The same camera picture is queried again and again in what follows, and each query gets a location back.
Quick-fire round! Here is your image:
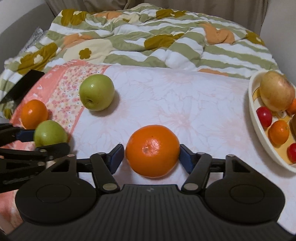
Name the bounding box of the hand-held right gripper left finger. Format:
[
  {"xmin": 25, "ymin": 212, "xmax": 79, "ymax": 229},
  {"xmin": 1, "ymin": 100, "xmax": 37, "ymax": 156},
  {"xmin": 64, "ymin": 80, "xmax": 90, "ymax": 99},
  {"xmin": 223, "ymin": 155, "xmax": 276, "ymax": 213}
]
[{"xmin": 45, "ymin": 144, "xmax": 125, "ymax": 192}]

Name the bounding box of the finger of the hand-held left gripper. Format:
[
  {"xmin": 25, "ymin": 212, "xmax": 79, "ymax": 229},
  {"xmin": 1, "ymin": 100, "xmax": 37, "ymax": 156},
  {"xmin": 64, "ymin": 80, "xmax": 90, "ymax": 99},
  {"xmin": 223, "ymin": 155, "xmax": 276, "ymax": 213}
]
[
  {"xmin": 0, "ymin": 142, "xmax": 70, "ymax": 193},
  {"xmin": 0, "ymin": 123, "xmax": 36, "ymax": 147}
]

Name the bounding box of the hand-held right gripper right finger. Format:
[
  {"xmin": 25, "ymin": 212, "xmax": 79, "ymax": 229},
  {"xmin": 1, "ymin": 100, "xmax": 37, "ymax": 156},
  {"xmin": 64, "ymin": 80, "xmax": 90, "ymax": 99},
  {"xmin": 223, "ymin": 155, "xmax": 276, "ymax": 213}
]
[{"xmin": 179, "ymin": 144, "xmax": 257, "ymax": 194}]

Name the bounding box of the green apple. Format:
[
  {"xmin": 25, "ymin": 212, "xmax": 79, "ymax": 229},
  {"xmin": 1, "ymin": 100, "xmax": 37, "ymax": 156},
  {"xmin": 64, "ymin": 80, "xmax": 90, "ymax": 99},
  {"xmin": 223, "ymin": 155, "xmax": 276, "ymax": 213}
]
[
  {"xmin": 33, "ymin": 120, "xmax": 68, "ymax": 147},
  {"xmin": 79, "ymin": 74, "xmax": 115, "ymax": 111}
]

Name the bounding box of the large orange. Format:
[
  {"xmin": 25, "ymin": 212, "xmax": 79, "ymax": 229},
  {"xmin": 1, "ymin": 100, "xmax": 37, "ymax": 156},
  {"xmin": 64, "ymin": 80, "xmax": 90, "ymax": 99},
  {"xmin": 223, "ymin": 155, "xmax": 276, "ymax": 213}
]
[{"xmin": 125, "ymin": 125, "xmax": 181, "ymax": 178}]

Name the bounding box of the cream cartoon print plate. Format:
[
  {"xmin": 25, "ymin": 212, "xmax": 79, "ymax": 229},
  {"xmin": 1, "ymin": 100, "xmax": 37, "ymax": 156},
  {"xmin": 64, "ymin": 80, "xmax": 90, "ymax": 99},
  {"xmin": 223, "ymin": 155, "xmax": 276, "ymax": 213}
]
[{"xmin": 248, "ymin": 71, "xmax": 296, "ymax": 174}]

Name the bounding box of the small red fruit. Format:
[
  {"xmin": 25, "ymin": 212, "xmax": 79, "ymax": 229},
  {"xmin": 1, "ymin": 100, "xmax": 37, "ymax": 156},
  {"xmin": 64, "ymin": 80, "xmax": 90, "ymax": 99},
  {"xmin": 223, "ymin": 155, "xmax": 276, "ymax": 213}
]
[
  {"xmin": 287, "ymin": 142, "xmax": 296, "ymax": 164},
  {"xmin": 256, "ymin": 107, "xmax": 273, "ymax": 128}
]

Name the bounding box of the small orange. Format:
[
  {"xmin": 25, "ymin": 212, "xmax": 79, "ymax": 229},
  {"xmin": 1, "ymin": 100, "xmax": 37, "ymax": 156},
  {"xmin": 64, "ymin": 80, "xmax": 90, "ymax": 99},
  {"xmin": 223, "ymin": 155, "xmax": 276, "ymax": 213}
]
[
  {"xmin": 268, "ymin": 120, "xmax": 290, "ymax": 146},
  {"xmin": 286, "ymin": 98, "xmax": 296, "ymax": 116}
]

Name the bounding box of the red yellow apple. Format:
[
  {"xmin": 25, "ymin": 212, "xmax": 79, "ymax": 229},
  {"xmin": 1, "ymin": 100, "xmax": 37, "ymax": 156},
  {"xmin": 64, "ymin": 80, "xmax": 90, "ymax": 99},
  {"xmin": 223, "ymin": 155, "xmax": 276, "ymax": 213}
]
[{"xmin": 260, "ymin": 71, "xmax": 296, "ymax": 112}]

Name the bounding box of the brown kiwi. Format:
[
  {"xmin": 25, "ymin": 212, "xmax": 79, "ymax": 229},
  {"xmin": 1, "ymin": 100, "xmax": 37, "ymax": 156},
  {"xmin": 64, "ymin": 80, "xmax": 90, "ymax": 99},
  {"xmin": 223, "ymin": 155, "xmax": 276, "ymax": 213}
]
[{"xmin": 290, "ymin": 115, "xmax": 296, "ymax": 139}]

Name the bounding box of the medium orange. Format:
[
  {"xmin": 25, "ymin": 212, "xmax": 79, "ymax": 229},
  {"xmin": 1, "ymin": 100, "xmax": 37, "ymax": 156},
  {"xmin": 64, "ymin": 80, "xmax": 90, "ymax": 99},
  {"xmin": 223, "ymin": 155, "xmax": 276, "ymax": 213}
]
[{"xmin": 21, "ymin": 100, "xmax": 48, "ymax": 129}]

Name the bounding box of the black flat tablet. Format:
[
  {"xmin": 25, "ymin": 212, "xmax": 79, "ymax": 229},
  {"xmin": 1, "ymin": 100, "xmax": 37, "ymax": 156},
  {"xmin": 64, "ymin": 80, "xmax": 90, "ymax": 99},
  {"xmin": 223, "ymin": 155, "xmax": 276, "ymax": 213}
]
[{"xmin": 0, "ymin": 70, "xmax": 45, "ymax": 105}]

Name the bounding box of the pink floral tablecloth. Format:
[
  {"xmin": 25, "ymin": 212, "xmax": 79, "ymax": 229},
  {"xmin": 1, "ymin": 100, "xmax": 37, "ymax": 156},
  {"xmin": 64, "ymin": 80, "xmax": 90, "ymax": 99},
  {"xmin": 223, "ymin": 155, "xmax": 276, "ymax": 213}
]
[{"xmin": 0, "ymin": 62, "xmax": 296, "ymax": 232}]

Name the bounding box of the grey patterned cloth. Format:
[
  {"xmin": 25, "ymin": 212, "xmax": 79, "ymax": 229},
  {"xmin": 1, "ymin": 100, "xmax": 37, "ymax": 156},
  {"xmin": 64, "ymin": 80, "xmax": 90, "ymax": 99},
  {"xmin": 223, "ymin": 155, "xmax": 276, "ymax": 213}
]
[{"xmin": 22, "ymin": 27, "xmax": 49, "ymax": 56}]

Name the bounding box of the green floral striped quilt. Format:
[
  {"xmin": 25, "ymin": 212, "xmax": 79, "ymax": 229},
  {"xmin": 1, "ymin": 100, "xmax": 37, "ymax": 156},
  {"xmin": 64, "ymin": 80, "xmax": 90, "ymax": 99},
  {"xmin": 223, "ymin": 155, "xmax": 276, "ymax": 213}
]
[{"xmin": 0, "ymin": 3, "xmax": 279, "ymax": 114}]

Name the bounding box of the grey padded headboard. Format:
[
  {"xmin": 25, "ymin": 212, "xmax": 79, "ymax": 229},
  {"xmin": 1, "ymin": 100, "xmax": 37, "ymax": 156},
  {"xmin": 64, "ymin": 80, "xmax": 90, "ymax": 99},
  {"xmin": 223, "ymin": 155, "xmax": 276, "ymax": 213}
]
[{"xmin": 0, "ymin": 2, "xmax": 55, "ymax": 67}]

